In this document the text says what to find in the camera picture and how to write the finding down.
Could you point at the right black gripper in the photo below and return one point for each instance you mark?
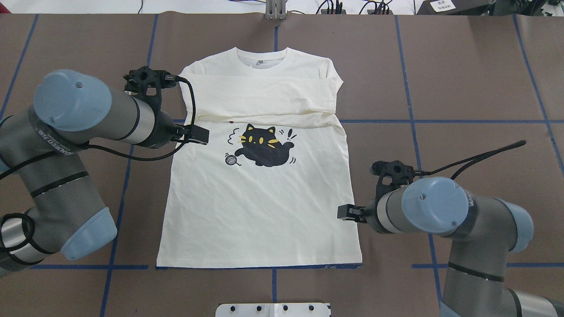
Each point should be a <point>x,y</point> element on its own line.
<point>370,211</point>

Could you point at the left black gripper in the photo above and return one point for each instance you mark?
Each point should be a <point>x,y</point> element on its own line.
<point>162,128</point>

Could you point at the cream cat print shirt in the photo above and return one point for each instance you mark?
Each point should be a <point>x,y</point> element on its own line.
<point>265,190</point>

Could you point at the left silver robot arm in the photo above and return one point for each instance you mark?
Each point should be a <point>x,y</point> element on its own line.
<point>42,145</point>

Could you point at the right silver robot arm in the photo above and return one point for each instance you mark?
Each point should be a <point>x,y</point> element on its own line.
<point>483,231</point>

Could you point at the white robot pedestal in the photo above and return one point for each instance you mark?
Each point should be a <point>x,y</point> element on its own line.
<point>288,309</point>

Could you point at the aluminium frame post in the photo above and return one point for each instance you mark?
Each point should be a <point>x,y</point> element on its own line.
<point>275,10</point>

